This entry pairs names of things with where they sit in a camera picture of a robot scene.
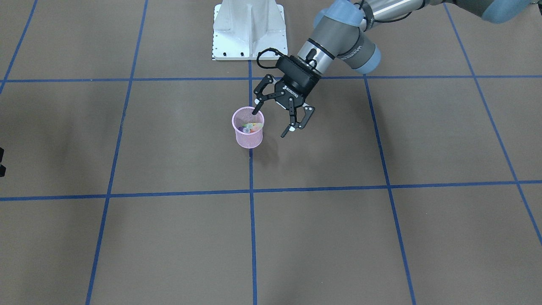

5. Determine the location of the purple marker pen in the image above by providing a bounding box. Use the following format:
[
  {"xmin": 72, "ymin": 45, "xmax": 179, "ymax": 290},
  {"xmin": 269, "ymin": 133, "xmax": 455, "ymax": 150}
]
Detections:
[{"xmin": 238, "ymin": 127, "xmax": 250, "ymax": 134}]

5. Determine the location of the pink mesh pen holder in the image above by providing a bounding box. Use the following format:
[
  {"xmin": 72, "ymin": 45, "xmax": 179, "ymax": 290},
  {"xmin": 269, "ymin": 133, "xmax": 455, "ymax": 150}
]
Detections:
[{"xmin": 232, "ymin": 106, "xmax": 265, "ymax": 149}]

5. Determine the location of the brown paper table mat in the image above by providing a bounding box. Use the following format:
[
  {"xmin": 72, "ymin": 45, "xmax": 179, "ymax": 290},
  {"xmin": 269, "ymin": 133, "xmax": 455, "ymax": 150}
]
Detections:
[{"xmin": 1, "ymin": 0, "xmax": 541, "ymax": 305}]

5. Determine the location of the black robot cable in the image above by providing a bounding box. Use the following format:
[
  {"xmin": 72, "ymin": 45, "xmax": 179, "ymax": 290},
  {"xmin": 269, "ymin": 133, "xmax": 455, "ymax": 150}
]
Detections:
[{"xmin": 257, "ymin": 48, "xmax": 284, "ymax": 70}]

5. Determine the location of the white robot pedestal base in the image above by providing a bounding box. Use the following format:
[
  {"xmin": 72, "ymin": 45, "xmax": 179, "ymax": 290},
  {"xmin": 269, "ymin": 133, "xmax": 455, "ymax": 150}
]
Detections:
[{"xmin": 212, "ymin": 0, "xmax": 288, "ymax": 61}]

